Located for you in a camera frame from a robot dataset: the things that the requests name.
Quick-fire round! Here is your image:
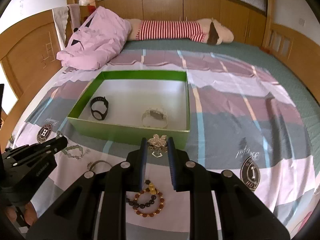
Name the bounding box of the brown gold bead bracelet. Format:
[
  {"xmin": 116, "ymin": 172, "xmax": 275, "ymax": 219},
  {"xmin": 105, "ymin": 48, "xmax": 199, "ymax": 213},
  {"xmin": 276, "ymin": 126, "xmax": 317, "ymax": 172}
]
[{"xmin": 125, "ymin": 179, "xmax": 166, "ymax": 218}]

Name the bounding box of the silver bangle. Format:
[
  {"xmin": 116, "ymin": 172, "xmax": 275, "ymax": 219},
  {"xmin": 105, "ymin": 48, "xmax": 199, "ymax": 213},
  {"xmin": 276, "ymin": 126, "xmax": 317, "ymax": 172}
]
[{"xmin": 87, "ymin": 159, "xmax": 113, "ymax": 172}]

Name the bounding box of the rhinestone flower brooch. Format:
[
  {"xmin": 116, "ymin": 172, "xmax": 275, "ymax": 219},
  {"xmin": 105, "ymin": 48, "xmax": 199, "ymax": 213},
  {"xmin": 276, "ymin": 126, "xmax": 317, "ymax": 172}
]
[{"xmin": 148, "ymin": 134, "xmax": 168, "ymax": 152}]

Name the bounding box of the person's left hand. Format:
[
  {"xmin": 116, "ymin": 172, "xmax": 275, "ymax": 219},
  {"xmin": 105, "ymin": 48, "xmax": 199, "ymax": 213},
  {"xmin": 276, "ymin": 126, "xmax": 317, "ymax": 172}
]
[{"xmin": 3, "ymin": 202, "xmax": 38, "ymax": 228}]

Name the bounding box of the black wrist watch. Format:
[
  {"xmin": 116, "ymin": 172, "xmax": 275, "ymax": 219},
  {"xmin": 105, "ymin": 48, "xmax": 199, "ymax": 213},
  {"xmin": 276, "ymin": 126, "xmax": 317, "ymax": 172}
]
[{"xmin": 90, "ymin": 96, "xmax": 109, "ymax": 121}]

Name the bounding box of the white wrist watch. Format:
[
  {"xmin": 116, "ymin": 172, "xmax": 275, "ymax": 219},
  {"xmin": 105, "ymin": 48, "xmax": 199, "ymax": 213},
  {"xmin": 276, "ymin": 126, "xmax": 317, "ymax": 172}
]
[{"xmin": 141, "ymin": 108, "xmax": 168, "ymax": 129}]

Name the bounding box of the green cardboard box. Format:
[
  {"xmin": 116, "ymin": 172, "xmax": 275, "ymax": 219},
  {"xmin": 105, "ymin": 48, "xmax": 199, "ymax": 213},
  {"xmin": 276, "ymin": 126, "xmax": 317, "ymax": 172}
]
[{"xmin": 68, "ymin": 70, "xmax": 190, "ymax": 150}]

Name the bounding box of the plaid bed sheet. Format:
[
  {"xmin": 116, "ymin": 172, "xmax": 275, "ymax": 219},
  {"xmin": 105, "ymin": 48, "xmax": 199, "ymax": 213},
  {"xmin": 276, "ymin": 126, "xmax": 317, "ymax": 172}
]
[{"xmin": 12, "ymin": 50, "xmax": 317, "ymax": 239}]

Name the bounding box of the wooden headboard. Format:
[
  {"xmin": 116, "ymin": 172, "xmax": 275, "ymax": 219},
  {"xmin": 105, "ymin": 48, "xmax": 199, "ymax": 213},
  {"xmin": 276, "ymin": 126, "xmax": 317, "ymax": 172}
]
[{"xmin": 1, "ymin": 10, "xmax": 61, "ymax": 152}]

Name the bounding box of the pink folded quilt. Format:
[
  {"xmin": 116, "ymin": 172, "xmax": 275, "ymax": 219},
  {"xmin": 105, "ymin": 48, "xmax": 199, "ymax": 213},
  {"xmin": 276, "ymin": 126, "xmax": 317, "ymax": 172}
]
[{"xmin": 56, "ymin": 7, "xmax": 132, "ymax": 70}]

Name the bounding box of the grey towel on headboard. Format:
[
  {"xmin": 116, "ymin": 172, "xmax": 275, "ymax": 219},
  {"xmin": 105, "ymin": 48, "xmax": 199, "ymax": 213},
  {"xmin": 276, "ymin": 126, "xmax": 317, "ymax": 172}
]
[{"xmin": 52, "ymin": 4, "xmax": 81, "ymax": 50}]

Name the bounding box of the green mattress cover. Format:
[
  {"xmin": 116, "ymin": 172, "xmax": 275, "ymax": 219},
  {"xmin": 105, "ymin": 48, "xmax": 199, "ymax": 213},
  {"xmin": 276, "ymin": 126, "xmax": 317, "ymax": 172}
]
[{"xmin": 124, "ymin": 40, "xmax": 319, "ymax": 173}]

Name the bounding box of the striped plush toy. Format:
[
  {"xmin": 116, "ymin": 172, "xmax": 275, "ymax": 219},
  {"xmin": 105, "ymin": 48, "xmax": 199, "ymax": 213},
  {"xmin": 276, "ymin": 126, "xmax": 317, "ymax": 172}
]
[{"xmin": 128, "ymin": 18, "xmax": 234, "ymax": 45}]

